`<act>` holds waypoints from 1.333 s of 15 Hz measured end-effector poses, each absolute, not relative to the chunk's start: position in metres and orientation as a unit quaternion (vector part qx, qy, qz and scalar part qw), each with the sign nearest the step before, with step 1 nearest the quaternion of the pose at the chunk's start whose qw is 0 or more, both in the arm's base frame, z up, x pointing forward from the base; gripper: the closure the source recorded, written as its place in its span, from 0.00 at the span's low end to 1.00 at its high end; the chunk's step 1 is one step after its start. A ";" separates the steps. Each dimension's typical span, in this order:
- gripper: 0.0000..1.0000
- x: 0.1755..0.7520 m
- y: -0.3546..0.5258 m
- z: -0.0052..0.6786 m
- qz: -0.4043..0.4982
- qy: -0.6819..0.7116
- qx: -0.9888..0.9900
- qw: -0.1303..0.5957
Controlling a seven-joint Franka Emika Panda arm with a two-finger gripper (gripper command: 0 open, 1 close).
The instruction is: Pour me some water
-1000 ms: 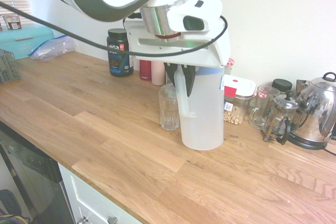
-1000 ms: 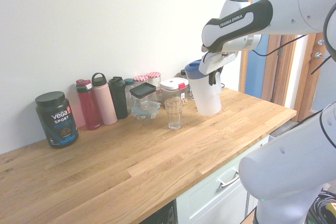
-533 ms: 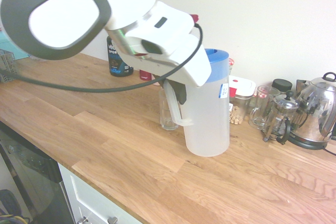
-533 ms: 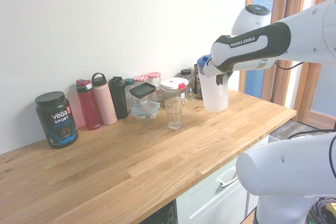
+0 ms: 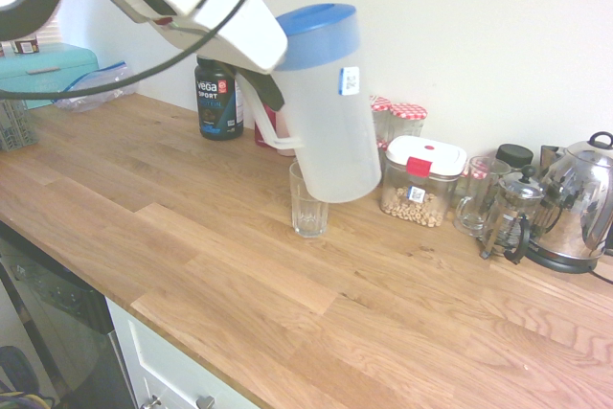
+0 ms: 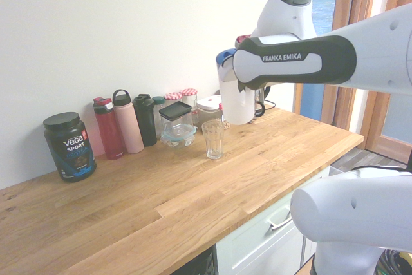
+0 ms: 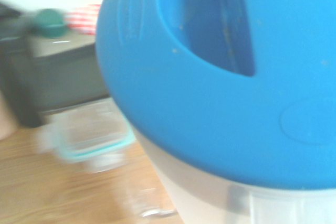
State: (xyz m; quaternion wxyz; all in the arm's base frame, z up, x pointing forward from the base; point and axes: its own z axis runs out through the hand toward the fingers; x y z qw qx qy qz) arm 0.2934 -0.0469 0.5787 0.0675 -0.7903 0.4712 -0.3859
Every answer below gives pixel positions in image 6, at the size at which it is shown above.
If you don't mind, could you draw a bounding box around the cereal container white lid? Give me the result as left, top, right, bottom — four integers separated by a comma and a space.
196, 96, 232, 130

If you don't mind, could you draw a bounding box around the translucent pitcher blue lid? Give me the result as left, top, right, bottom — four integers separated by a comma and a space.
214, 48, 258, 126

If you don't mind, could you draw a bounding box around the metal drawer handle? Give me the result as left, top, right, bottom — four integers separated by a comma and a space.
267, 215, 295, 231

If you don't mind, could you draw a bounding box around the black shaker bottle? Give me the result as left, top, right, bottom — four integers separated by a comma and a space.
132, 93, 158, 147

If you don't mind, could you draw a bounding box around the shiny steel kettle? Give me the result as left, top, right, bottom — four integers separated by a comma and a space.
253, 85, 277, 120

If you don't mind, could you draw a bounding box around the clear faceted drinking glass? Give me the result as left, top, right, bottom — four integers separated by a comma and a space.
201, 119, 225, 160

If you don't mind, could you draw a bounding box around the black protein powder tub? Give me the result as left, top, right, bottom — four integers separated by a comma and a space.
43, 112, 97, 183

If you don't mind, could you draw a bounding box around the square container black lid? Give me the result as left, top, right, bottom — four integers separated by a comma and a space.
158, 100, 194, 134

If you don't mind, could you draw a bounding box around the black dishwasher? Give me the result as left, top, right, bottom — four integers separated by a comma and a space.
173, 244, 216, 275

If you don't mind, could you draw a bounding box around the green lid glass jar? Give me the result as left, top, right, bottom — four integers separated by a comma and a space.
151, 95, 165, 140

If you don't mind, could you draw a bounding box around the red water bottle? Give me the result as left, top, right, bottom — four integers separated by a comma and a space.
92, 96, 126, 161

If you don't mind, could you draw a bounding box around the red checked lid glass jar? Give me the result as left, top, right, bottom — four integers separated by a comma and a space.
163, 92, 183, 108
179, 88, 199, 118

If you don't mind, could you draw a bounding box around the dark cable bundle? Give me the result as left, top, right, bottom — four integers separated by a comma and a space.
378, 248, 412, 275

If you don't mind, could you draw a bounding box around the pink water bottle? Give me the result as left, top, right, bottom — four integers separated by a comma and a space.
111, 88, 145, 155

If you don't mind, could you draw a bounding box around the glass container teal lid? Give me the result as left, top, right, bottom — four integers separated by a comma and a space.
160, 125, 197, 150

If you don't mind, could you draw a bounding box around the white cabinet drawer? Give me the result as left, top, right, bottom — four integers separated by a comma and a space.
215, 165, 332, 275

